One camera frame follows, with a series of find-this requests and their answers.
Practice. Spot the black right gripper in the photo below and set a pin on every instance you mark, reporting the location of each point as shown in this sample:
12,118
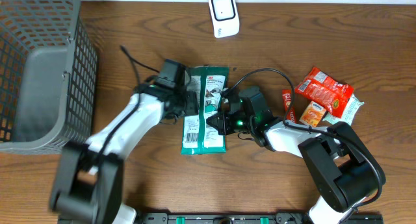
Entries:
223,126

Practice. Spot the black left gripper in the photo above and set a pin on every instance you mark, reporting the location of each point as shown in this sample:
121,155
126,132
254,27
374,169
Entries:
192,105

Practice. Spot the green gloves package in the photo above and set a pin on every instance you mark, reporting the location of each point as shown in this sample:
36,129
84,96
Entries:
198,137

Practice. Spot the red Nescafe coffee sachet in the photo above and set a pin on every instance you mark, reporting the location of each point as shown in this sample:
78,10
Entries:
286,95

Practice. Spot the small orange carton box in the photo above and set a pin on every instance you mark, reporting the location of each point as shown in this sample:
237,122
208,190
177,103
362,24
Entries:
313,114

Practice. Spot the red snack bag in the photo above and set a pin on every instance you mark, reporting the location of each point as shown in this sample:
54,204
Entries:
325,91

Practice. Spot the white green wipes pack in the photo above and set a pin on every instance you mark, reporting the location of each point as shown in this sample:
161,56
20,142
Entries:
349,113

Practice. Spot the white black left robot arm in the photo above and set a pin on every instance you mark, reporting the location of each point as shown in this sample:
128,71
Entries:
89,179

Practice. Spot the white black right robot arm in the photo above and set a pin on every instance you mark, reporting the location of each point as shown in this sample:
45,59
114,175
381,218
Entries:
343,170

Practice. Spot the white barcode scanner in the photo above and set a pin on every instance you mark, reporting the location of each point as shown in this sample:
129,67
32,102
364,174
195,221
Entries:
225,17

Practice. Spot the grey plastic mesh basket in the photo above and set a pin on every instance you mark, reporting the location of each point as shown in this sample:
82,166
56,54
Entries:
48,76

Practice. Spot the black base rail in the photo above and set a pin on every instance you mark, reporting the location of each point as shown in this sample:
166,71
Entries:
278,218

